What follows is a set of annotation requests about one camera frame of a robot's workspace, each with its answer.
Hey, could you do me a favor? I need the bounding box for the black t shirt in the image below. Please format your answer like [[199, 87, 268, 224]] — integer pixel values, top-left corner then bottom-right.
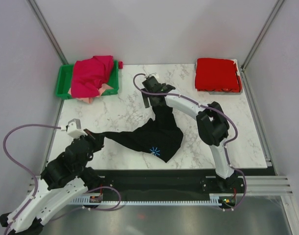
[[104, 106, 184, 163]]

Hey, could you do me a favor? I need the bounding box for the peach pink t shirt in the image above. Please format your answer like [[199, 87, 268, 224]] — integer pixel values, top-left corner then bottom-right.
[[76, 83, 113, 104]]

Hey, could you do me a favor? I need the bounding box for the magenta t shirt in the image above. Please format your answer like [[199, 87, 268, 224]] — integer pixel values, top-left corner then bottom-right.
[[69, 55, 123, 98]]

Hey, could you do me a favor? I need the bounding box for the green plastic tray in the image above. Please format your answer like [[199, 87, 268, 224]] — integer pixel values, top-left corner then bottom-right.
[[55, 58, 121, 100]]

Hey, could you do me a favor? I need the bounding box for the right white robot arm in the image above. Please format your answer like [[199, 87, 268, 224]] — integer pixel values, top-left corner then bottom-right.
[[140, 75, 247, 193]]

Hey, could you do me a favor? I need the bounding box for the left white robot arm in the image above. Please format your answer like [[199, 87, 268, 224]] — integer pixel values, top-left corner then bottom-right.
[[0, 129, 105, 235]]

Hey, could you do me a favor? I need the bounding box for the folded red t shirt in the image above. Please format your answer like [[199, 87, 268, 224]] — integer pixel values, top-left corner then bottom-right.
[[194, 58, 240, 93]]

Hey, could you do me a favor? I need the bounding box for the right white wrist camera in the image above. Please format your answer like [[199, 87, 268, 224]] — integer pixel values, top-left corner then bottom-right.
[[145, 72, 159, 79]]

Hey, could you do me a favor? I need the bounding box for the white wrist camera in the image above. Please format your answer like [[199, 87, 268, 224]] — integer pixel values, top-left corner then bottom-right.
[[145, 72, 159, 79], [60, 118, 86, 139]]

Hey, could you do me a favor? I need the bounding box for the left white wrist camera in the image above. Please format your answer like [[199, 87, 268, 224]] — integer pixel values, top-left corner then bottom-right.
[[60, 118, 86, 139]]

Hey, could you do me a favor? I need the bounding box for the white slotted cable duct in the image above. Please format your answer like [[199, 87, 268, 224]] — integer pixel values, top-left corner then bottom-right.
[[69, 194, 235, 207]]

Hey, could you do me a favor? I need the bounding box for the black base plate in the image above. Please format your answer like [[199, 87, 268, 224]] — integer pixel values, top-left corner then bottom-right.
[[88, 168, 247, 196]]

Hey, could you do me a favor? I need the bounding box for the left aluminium frame post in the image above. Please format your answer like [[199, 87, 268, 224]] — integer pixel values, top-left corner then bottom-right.
[[26, 0, 68, 65]]

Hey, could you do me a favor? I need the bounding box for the aluminium frame post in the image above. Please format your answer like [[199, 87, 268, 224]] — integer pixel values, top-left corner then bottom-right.
[[26, 0, 68, 65], [241, 0, 286, 71]]

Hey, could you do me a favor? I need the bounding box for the right aluminium frame post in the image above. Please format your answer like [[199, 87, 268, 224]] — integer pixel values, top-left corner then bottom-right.
[[241, 0, 286, 71]]

